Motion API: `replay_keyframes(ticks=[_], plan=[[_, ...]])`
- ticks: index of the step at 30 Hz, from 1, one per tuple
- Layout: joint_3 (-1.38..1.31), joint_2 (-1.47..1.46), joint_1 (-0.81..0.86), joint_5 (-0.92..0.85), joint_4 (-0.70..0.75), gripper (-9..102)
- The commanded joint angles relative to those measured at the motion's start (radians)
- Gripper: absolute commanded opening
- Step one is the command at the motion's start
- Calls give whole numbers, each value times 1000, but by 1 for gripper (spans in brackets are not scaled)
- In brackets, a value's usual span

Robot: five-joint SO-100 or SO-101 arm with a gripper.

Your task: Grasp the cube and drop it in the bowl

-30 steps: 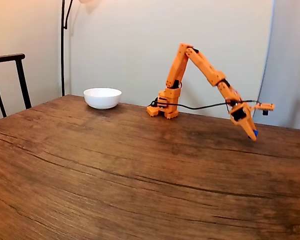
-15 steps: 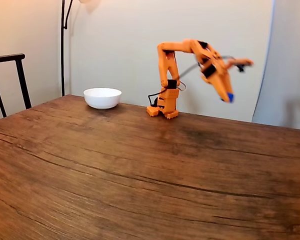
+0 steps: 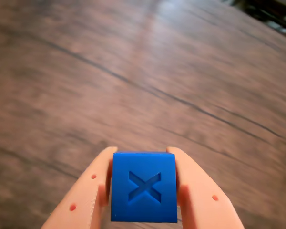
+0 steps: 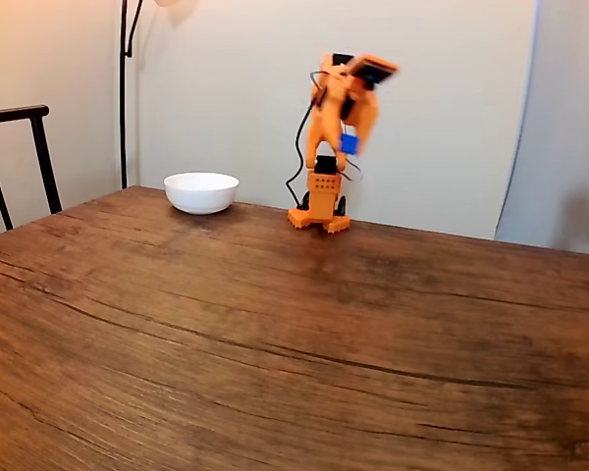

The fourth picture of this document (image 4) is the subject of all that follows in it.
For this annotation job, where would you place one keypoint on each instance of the blue cube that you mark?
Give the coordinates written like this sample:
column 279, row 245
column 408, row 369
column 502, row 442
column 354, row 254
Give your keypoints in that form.
column 350, row 145

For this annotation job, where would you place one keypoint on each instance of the white bowl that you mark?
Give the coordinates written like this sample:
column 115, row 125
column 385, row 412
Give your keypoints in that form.
column 201, row 193

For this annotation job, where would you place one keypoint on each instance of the black table clamp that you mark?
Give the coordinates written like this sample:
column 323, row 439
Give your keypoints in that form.
column 342, row 206

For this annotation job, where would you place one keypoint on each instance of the white backdrop board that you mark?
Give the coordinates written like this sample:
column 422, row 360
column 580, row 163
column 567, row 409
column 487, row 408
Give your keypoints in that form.
column 446, row 98

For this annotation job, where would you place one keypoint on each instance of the black floor lamp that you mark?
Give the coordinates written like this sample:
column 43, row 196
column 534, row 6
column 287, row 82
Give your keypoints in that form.
column 123, row 98

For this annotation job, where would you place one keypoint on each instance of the gripper camera with orange mount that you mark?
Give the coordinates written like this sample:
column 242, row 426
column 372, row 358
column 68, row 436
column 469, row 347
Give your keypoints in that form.
column 373, row 71

